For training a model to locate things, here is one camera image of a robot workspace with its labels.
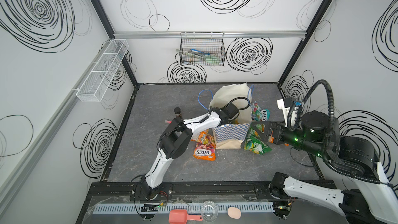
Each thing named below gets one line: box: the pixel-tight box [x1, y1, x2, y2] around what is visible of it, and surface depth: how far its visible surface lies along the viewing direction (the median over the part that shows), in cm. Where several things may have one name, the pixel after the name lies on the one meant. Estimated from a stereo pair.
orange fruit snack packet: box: [190, 129, 217, 144], surface depth 88 cm
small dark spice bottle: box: [173, 106, 183, 119], surface depth 96 cm
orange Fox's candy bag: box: [192, 142, 217, 162], surface depth 84 cm
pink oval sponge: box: [226, 206, 242, 220], surface depth 69 cm
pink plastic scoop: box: [168, 209, 204, 224], surface depth 68 cm
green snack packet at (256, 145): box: [243, 136, 273, 156], surface depth 86 cm
